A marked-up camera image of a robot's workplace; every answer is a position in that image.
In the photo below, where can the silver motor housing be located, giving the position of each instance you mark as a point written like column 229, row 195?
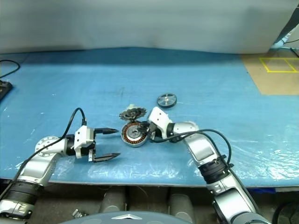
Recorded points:
column 130, row 140

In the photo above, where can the black flat device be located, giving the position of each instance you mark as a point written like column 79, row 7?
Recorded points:
column 4, row 87

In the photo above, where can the small metal clip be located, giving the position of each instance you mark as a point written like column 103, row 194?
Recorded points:
column 79, row 212

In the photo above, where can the blue plastic table cover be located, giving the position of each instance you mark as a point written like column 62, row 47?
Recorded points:
column 149, row 81

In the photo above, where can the spoked metal rotor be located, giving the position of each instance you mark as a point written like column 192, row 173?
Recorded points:
column 167, row 100

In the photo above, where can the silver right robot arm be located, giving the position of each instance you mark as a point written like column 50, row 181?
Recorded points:
column 203, row 149

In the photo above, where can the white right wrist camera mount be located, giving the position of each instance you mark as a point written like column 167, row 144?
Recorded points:
column 160, row 119

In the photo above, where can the silver scalloped housing lid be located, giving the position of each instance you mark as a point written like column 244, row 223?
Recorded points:
column 132, row 114

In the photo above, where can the yellow tape floor marking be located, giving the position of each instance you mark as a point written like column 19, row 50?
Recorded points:
column 278, row 65

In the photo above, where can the small beige tape piece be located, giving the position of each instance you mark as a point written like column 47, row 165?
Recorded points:
column 131, row 106

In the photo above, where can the grey-blue robot torso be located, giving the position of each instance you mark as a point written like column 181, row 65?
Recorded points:
column 121, row 218

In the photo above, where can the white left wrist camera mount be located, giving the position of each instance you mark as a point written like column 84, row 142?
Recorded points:
column 81, row 140

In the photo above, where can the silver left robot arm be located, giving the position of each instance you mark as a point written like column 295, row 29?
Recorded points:
column 44, row 161

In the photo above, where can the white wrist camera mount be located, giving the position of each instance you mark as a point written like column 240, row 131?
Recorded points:
column 81, row 140
column 160, row 119

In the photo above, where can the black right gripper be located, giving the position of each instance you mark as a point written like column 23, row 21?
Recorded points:
column 154, row 130

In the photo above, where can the dark rounded grey shape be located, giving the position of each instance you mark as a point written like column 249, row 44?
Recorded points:
column 113, row 199
column 182, row 203

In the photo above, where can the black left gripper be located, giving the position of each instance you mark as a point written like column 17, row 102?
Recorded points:
column 94, row 142

